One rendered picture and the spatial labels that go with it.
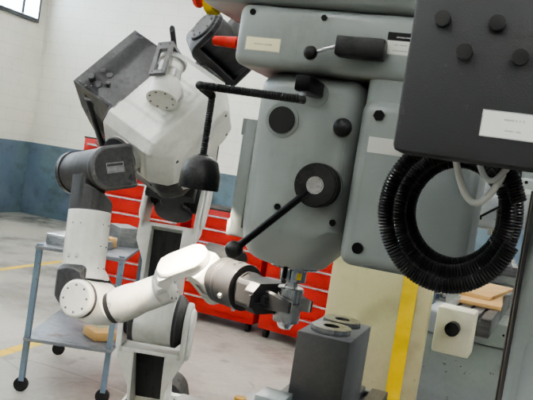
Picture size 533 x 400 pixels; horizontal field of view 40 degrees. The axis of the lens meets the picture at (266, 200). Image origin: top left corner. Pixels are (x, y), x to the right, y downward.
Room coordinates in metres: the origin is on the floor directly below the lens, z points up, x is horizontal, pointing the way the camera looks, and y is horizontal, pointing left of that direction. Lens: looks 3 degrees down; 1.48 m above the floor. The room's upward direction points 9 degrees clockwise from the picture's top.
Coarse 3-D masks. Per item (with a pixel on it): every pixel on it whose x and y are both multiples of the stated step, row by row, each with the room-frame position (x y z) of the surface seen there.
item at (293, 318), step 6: (282, 294) 1.24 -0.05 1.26; (288, 294) 1.24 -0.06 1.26; (294, 300) 1.24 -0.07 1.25; (300, 300) 1.25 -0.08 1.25; (294, 306) 1.24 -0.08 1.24; (300, 306) 1.25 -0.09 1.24; (276, 312) 1.25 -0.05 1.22; (294, 312) 1.24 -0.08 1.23; (300, 312) 1.26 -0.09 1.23; (276, 318) 1.25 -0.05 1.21; (282, 318) 1.24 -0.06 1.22; (288, 318) 1.24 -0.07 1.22; (294, 318) 1.24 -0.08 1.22; (288, 324) 1.24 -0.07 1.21; (294, 324) 1.25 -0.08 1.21
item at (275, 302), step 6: (270, 294) 1.25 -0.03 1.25; (276, 294) 1.25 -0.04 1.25; (264, 300) 1.25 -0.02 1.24; (270, 300) 1.25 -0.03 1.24; (276, 300) 1.24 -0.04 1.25; (282, 300) 1.23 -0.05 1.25; (288, 300) 1.23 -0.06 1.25; (264, 306) 1.26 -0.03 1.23; (270, 306) 1.25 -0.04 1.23; (276, 306) 1.24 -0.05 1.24; (282, 306) 1.23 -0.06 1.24; (288, 306) 1.22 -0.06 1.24; (282, 312) 1.23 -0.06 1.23; (288, 312) 1.22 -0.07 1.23
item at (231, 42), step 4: (216, 36) 1.44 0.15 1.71; (220, 36) 1.43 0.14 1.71; (224, 36) 1.43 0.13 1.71; (212, 40) 1.44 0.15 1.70; (216, 40) 1.43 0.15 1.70; (220, 40) 1.43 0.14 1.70; (224, 40) 1.42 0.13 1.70; (228, 40) 1.42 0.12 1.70; (232, 40) 1.42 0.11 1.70; (236, 40) 1.42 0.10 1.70; (216, 44) 1.44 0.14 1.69; (220, 44) 1.43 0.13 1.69; (224, 44) 1.43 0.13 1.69; (228, 44) 1.42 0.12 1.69; (232, 44) 1.42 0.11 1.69; (236, 44) 1.42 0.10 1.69
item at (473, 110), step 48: (432, 0) 0.84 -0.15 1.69; (480, 0) 0.83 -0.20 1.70; (528, 0) 0.81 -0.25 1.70; (432, 48) 0.84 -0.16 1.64; (480, 48) 0.82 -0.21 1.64; (528, 48) 0.81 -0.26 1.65; (432, 96) 0.84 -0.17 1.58; (480, 96) 0.82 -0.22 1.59; (528, 96) 0.80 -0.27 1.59; (432, 144) 0.83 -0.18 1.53; (480, 144) 0.82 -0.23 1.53; (528, 144) 0.80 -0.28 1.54
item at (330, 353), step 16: (320, 320) 1.71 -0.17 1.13; (336, 320) 1.67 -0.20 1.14; (352, 320) 1.70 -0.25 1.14; (304, 336) 1.56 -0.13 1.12; (320, 336) 1.55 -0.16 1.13; (336, 336) 1.56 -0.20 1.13; (352, 336) 1.59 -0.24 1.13; (368, 336) 1.72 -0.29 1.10; (304, 352) 1.56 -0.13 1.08; (320, 352) 1.54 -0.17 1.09; (336, 352) 1.53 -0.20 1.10; (352, 352) 1.56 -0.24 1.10; (304, 368) 1.56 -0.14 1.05; (320, 368) 1.54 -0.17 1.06; (336, 368) 1.53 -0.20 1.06; (352, 368) 1.59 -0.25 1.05; (304, 384) 1.55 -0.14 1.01; (320, 384) 1.54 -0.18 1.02; (336, 384) 1.53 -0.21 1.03; (352, 384) 1.62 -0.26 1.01
